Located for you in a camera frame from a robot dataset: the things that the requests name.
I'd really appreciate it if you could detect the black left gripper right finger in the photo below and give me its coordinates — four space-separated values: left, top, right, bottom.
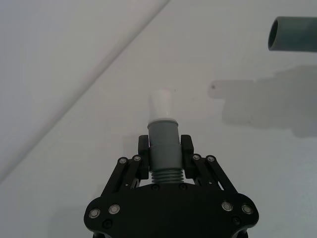
180 134 240 194

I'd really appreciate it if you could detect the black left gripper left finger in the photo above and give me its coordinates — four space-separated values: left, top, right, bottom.
100 134 151 197

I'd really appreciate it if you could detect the grey threaded fitting white tip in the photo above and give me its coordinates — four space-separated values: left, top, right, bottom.
147 88 184 184

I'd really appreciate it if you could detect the grey plastic tube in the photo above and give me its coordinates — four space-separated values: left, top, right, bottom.
267 16 317 53

